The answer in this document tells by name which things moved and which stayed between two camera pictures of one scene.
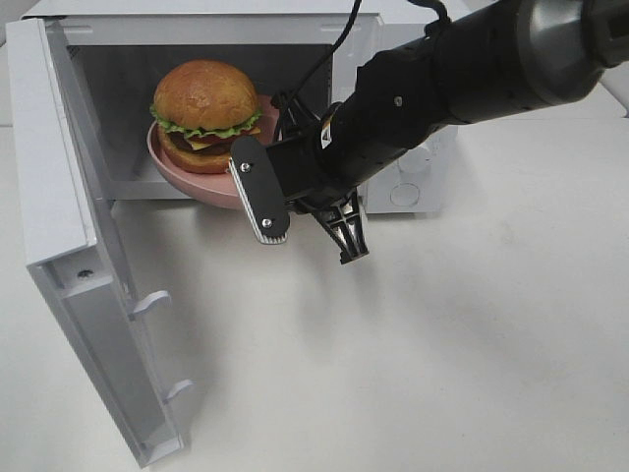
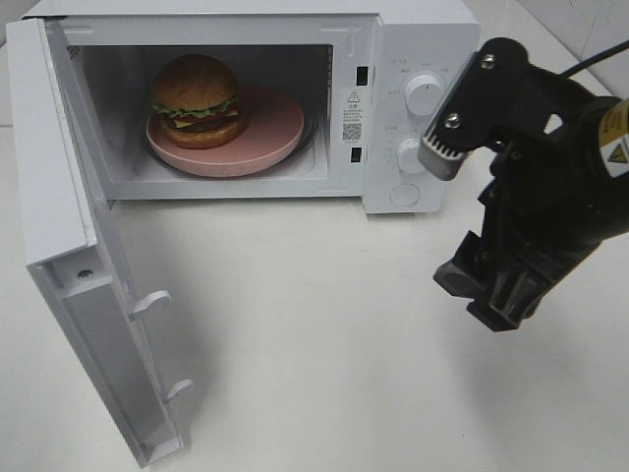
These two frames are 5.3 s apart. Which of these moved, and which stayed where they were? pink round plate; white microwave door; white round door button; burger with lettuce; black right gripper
Moved: pink round plate; black right gripper
Stayed: white round door button; burger with lettuce; white microwave door
